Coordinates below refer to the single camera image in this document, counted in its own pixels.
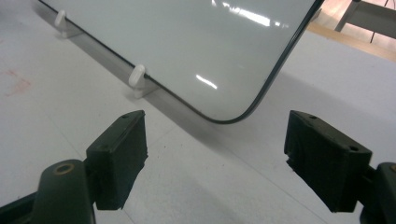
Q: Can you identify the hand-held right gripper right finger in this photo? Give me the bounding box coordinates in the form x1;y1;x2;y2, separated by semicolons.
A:
283;109;374;214

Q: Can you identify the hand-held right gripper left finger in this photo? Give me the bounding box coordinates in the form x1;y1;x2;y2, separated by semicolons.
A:
85;109;149;211

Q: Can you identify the white whiteboard with black rim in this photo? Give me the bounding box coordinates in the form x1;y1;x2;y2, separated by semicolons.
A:
38;0;325;125

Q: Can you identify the white plastic whiteboard foot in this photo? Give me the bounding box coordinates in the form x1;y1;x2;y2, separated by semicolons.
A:
128;63;161;100
53;9;84;39

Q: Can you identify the white metal desk frame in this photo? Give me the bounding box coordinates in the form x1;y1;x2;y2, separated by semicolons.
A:
333;0;396;40

